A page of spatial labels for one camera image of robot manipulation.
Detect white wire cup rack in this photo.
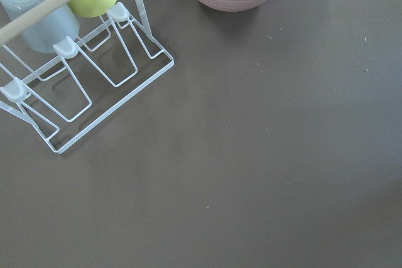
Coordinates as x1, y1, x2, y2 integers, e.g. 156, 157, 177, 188
1, 0, 174, 154

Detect grey plastic cup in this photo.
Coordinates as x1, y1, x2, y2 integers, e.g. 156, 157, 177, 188
0, 0, 80, 54

